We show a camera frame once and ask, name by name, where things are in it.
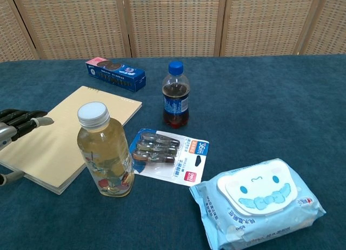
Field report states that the yellow tea bottle white cap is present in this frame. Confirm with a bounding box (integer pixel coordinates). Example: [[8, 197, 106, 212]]
[[76, 101, 136, 198]]

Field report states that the correction tape blister pack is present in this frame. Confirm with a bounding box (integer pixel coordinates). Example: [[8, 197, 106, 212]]
[[129, 128, 210, 187]]

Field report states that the dark teal table cloth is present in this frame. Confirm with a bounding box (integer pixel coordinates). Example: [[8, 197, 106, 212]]
[[0, 54, 346, 250]]

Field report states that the blue pink cookie box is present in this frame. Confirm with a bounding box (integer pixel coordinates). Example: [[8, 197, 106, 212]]
[[85, 57, 147, 93]]

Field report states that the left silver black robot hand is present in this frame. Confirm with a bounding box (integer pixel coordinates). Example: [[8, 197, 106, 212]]
[[0, 109, 55, 186]]

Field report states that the cola bottle blue cap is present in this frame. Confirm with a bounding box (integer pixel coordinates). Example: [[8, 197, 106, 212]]
[[161, 60, 191, 130]]

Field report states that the tan spiral notebook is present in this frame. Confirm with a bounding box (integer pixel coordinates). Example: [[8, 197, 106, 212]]
[[0, 85, 143, 195]]

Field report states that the light blue wet wipes pack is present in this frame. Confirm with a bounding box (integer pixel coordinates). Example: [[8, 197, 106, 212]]
[[189, 158, 327, 250]]

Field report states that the woven bamboo folding screen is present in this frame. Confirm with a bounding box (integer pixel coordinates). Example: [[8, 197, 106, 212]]
[[0, 0, 346, 63]]

